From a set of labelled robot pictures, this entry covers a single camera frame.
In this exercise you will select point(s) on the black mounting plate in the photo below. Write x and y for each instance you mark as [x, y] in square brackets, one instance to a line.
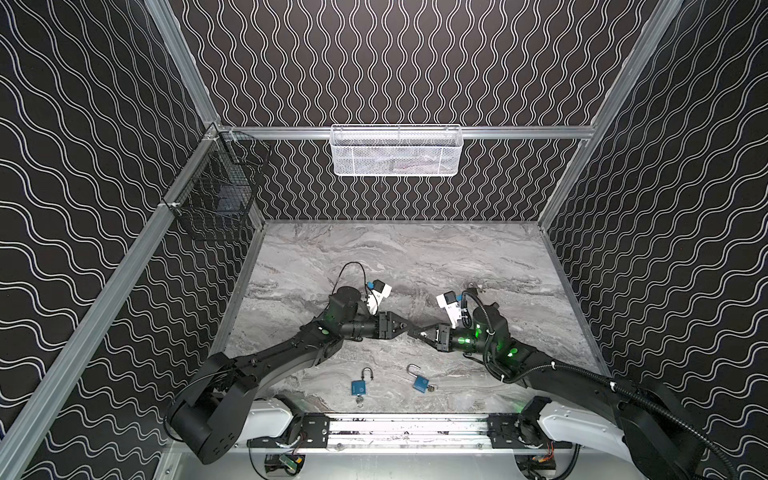
[513, 431]
[310, 430]

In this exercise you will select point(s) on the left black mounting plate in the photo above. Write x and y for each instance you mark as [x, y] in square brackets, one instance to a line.
[310, 430]

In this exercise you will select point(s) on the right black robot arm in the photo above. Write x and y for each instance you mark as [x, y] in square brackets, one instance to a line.
[644, 424]

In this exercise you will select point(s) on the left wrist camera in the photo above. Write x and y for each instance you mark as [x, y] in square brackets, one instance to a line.
[376, 292]

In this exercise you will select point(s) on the white wire mesh basket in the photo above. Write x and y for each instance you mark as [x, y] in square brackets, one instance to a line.
[390, 150]

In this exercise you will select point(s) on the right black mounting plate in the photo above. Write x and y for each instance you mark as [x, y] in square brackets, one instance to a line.
[513, 431]

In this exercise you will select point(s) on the black wire mesh basket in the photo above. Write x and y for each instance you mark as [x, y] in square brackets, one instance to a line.
[219, 203]

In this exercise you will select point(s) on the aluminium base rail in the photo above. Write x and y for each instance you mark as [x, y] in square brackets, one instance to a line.
[440, 433]

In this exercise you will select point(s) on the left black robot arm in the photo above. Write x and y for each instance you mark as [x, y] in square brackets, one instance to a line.
[209, 415]

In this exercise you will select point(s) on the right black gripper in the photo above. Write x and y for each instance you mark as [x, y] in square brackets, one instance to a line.
[445, 337]

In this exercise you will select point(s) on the blue padlock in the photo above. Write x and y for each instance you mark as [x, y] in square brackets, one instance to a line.
[359, 387]
[420, 383]

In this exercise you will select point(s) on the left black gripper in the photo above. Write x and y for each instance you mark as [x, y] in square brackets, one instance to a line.
[381, 325]

